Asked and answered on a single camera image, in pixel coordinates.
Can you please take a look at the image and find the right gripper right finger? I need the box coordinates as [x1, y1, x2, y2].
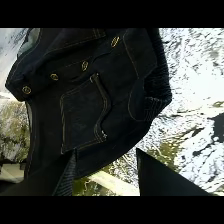
[135, 147, 212, 197]

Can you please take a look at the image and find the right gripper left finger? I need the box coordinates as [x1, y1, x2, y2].
[51, 150, 76, 197]

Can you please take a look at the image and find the dark denim jacket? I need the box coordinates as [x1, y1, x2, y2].
[4, 27, 173, 197]

